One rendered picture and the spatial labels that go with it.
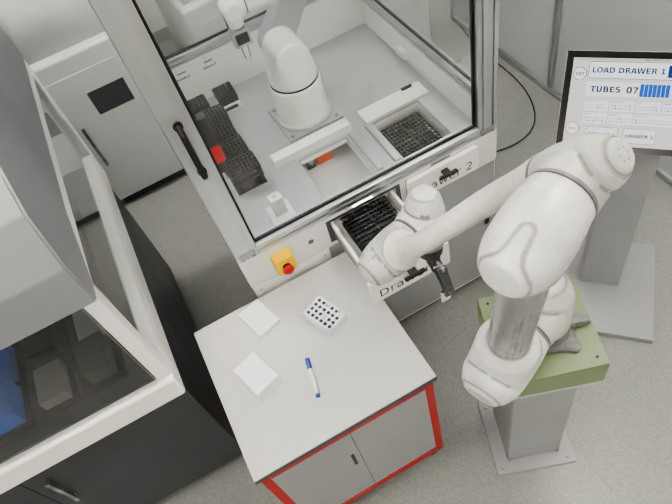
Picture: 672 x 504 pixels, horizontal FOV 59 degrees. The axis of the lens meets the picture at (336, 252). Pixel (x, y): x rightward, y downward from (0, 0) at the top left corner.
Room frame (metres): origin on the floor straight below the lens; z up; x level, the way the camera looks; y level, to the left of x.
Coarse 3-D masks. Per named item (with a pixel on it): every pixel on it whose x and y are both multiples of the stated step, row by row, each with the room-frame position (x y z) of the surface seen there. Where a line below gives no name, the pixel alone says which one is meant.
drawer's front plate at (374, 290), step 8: (448, 248) 1.09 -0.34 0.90; (440, 256) 1.09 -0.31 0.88; (448, 256) 1.09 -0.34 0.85; (416, 264) 1.07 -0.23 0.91; (424, 272) 1.07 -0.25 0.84; (392, 280) 1.05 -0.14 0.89; (400, 280) 1.05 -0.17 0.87; (416, 280) 1.07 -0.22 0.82; (368, 288) 1.05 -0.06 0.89; (376, 288) 1.04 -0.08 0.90; (400, 288) 1.05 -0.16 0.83; (376, 296) 1.03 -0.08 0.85; (384, 296) 1.04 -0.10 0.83
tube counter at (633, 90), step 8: (632, 88) 1.30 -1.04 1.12; (640, 88) 1.28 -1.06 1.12; (648, 88) 1.27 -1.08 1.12; (656, 88) 1.26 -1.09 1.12; (664, 88) 1.25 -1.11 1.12; (624, 96) 1.29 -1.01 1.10; (632, 96) 1.28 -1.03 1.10; (640, 96) 1.27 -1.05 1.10; (648, 96) 1.26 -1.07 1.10; (656, 96) 1.25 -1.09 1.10; (664, 96) 1.23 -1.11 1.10
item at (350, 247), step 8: (392, 192) 1.40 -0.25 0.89; (392, 200) 1.40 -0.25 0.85; (400, 200) 1.35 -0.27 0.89; (400, 208) 1.34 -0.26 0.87; (336, 224) 1.39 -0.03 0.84; (336, 232) 1.31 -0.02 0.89; (344, 232) 1.34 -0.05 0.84; (344, 240) 1.26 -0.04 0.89; (352, 240) 1.30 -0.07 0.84; (344, 248) 1.26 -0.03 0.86; (352, 248) 1.26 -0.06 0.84; (352, 256) 1.20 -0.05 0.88
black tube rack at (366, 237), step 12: (384, 204) 1.35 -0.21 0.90; (348, 216) 1.35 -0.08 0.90; (360, 216) 1.33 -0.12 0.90; (372, 216) 1.32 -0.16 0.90; (384, 216) 1.33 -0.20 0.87; (396, 216) 1.28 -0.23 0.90; (348, 228) 1.30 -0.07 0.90; (360, 228) 1.31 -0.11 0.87; (372, 228) 1.27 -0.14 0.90; (360, 240) 1.23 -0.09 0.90
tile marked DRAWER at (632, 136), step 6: (624, 132) 1.22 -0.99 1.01; (630, 132) 1.21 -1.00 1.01; (636, 132) 1.21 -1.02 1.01; (642, 132) 1.20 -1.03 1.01; (648, 132) 1.19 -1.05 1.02; (654, 132) 1.18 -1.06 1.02; (624, 138) 1.21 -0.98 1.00; (630, 138) 1.20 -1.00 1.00; (636, 138) 1.19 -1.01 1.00; (642, 138) 1.19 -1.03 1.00; (648, 138) 1.18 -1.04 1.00; (654, 138) 1.17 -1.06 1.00; (642, 144) 1.17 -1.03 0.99; (648, 144) 1.17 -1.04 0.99
